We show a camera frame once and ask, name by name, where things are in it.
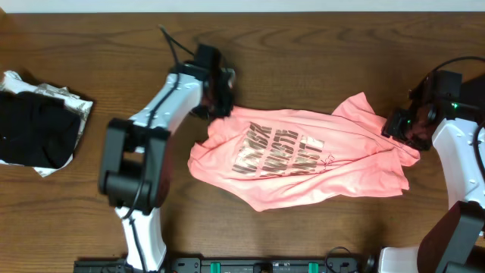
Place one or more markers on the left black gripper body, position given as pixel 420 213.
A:
pixel 216 103

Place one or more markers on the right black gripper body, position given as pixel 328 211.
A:
pixel 404 128

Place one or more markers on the pink printed shirt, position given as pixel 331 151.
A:
pixel 274 159

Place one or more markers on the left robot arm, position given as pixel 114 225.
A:
pixel 136 161

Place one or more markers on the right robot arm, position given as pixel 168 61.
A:
pixel 450 246

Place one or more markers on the red grey black garment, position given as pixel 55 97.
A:
pixel 472 92

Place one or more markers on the black folded garment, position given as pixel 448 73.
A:
pixel 37 130

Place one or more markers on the white patterned garment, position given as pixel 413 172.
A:
pixel 13 83

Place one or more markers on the black mounting rail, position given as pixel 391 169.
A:
pixel 338 260

